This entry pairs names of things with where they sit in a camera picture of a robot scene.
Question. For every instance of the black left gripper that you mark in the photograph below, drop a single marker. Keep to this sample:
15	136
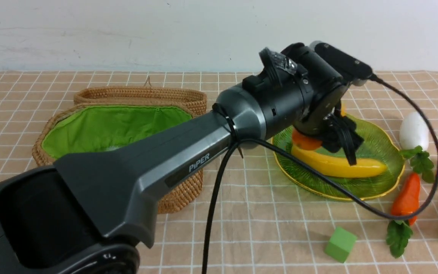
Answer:
322	106

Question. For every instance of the yellow toy banana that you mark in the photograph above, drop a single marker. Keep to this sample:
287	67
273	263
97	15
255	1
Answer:
339	167

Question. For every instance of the orange yellow toy mango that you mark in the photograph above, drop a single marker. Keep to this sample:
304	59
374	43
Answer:
326	139

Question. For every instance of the white toy radish with leaves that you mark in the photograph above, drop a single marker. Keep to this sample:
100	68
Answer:
414	142

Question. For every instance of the orange toy carrot with leaves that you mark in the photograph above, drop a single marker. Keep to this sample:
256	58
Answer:
406	203

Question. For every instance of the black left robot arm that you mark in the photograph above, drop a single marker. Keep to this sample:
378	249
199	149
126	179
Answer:
85	213

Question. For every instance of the green glass leaf plate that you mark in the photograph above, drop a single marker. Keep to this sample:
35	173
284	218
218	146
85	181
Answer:
377	145

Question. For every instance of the green foam cube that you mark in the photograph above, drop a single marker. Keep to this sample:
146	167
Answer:
340	244

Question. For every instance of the checkered beige tablecloth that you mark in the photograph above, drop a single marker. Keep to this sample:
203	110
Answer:
264	224

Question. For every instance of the woven wicker basket green lining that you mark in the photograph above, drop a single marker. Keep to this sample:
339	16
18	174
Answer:
103	127

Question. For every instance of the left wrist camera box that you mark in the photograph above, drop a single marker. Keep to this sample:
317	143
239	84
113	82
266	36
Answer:
348	66

